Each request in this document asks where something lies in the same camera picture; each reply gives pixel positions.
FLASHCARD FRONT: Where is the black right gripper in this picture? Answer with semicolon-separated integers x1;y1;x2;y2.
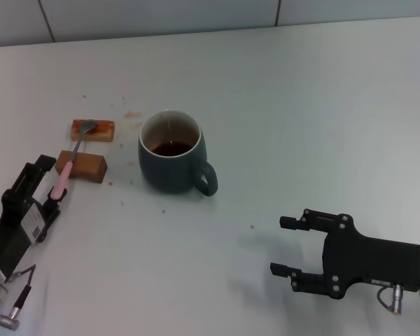
269;209;420;300

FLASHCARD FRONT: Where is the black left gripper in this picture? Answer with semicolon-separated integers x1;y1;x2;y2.
0;153;69;278

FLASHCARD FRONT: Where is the pink handled metal spoon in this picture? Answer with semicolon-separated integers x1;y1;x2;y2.
50;119;98;200

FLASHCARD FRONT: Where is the dark grey ceramic cup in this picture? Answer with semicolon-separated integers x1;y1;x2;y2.
137;109;219;197

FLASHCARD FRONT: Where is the brown notched wooden block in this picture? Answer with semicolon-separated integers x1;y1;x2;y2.
55;149;109;185

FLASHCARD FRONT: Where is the light stained wooden block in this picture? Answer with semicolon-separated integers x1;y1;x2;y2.
70;119;116;142

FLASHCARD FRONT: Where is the right gripper cable with connector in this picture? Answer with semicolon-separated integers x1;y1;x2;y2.
377;283;404;315

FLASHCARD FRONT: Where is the gripper cable with connector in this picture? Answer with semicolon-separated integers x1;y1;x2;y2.
377;283;404;315
0;265;36;332

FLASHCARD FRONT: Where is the left gripper cable with connector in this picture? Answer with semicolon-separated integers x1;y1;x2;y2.
0;265;36;332

